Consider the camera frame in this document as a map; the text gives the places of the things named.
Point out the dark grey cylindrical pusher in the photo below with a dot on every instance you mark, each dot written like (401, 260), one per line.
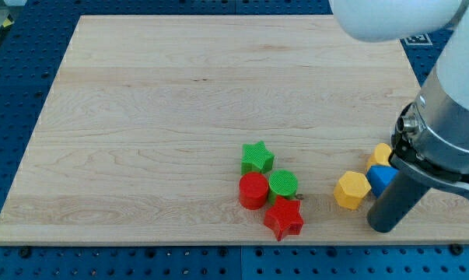
(398, 199)

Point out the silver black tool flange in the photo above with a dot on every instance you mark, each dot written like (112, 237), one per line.
(431, 140)

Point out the yellow hexagon block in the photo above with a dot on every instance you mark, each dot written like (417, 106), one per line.
(351, 189)

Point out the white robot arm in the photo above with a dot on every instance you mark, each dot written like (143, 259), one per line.
(381, 20)

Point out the blue cube block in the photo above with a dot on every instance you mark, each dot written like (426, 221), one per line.
(379, 178)

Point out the yellow block behind cube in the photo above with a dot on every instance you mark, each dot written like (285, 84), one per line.
(379, 156)

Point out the fiducial marker tag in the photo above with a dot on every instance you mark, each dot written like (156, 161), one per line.
(418, 40)

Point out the green cylinder block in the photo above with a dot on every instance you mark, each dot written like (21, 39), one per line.
(282, 183)

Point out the red star block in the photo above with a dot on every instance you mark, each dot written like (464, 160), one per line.
(283, 218)

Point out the red cylinder block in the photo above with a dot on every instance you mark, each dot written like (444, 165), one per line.
(253, 190)

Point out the green star block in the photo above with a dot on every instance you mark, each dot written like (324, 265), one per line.
(256, 158)

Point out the wooden board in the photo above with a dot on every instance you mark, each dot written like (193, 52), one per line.
(140, 138)

